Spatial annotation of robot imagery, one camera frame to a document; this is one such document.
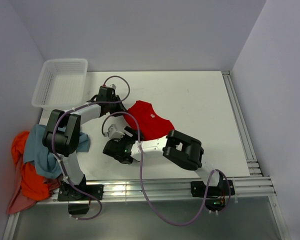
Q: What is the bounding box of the blue grey t shirt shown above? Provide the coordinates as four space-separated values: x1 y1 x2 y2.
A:
23 124 91 179

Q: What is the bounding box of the white plastic perforated basket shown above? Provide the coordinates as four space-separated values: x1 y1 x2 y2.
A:
31 58 88 110

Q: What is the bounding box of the pink t shirt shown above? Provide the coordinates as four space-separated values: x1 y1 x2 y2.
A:
6 157 61 215

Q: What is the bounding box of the orange t shirt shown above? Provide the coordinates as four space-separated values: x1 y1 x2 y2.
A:
11 131 60 202

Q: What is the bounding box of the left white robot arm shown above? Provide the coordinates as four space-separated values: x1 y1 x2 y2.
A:
42 84 126 200

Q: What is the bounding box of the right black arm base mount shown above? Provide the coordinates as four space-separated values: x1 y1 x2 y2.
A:
190 180 235 211

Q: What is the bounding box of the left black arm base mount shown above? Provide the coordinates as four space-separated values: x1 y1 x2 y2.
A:
57 184 105 216

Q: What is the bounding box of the red t shirt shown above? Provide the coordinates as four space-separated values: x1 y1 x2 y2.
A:
127 100 175 141

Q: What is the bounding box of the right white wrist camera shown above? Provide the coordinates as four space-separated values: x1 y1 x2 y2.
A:
103 124 125 140

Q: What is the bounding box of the aluminium front rail frame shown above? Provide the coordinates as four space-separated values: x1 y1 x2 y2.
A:
2 176 277 240

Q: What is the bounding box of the aluminium right side rail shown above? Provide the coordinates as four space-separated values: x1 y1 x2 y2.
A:
221 71 263 177

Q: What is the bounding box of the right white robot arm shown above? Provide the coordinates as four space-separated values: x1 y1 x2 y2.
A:
102 124 224 195

